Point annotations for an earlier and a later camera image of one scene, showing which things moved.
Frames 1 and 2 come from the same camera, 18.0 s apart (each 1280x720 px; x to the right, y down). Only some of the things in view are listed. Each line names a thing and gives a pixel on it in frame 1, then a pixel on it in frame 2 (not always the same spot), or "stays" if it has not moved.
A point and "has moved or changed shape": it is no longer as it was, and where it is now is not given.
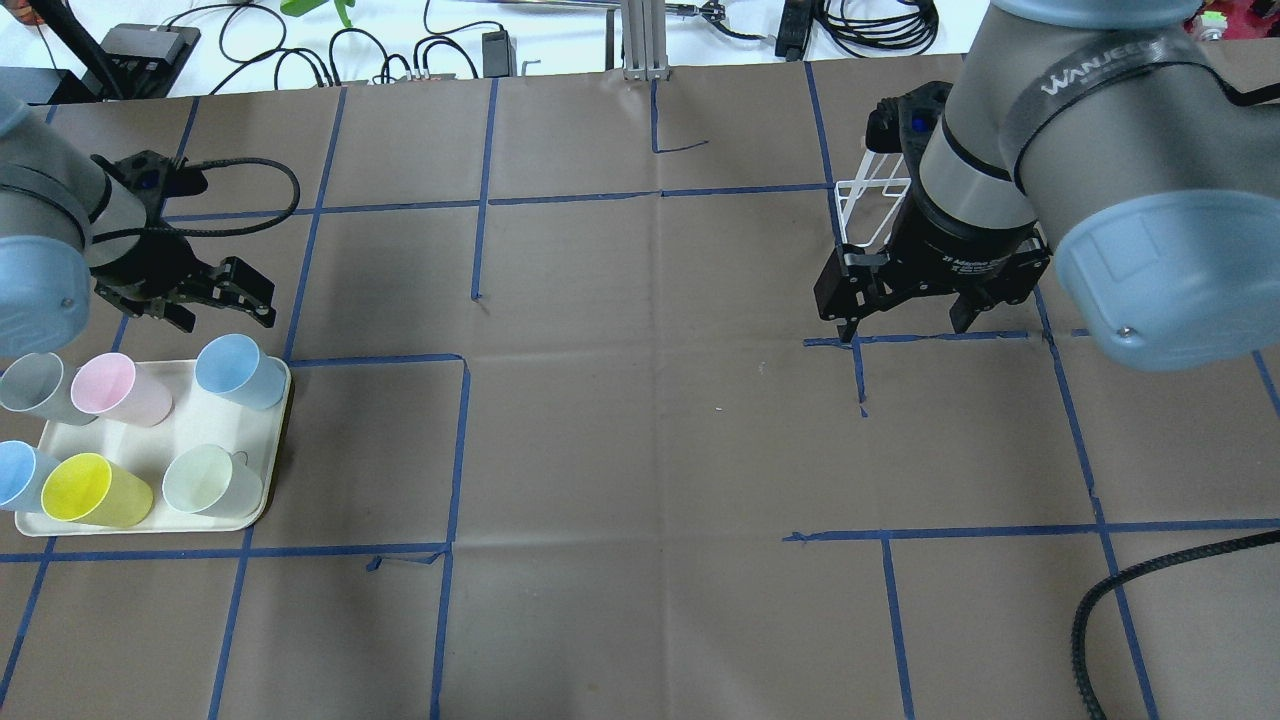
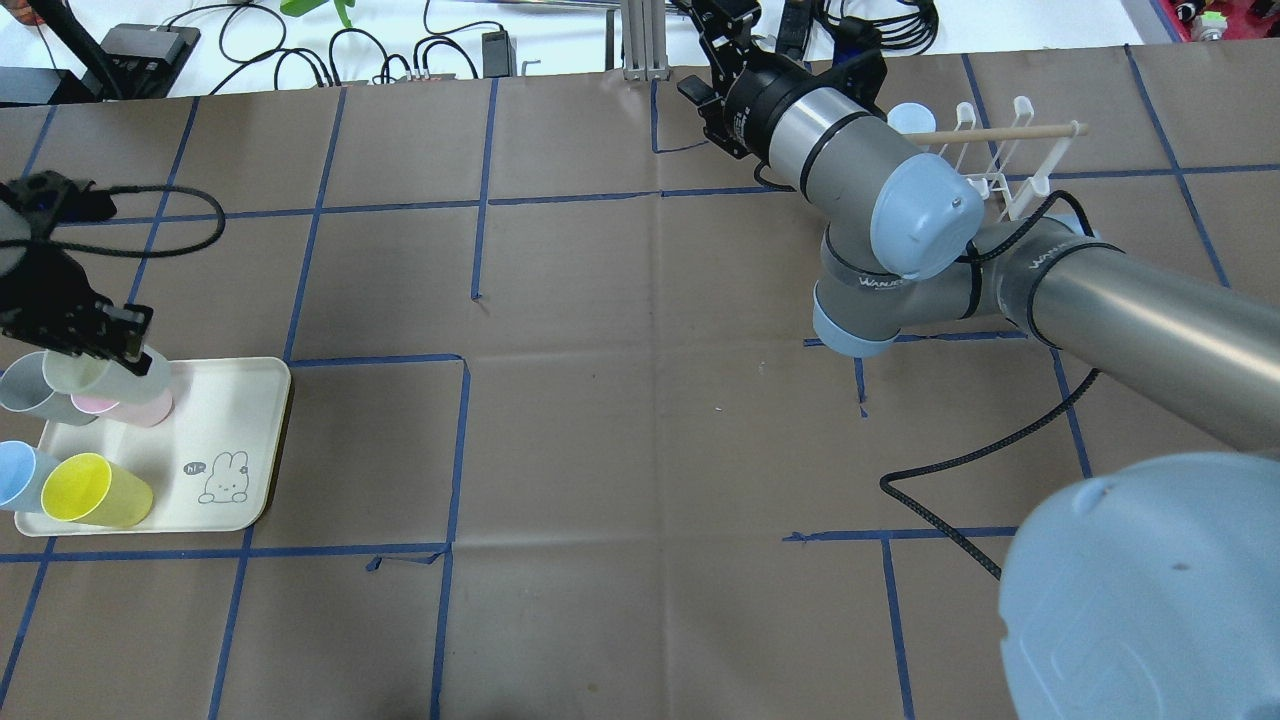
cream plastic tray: [195, 418] stays
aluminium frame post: [644, 41] stays
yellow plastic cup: [87, 488] stays
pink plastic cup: [111, 385] stays
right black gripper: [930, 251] to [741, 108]
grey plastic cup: [38, 384] stays
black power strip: [796, 20] stays
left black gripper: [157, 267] to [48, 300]
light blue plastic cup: [233, 365] has moved or changed shape
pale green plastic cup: [207, 480] to [117, 381]
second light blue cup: [23, 470] stays
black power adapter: [499, 54] stays
